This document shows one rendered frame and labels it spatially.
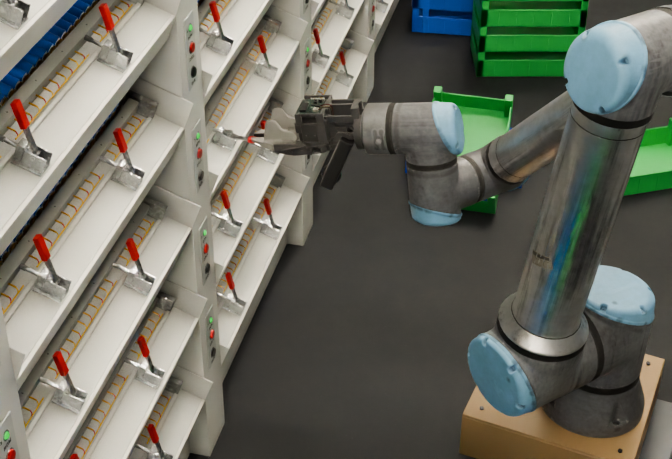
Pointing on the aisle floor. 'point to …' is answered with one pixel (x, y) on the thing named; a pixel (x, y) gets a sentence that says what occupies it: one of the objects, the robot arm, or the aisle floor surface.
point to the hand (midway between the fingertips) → (260, 140)
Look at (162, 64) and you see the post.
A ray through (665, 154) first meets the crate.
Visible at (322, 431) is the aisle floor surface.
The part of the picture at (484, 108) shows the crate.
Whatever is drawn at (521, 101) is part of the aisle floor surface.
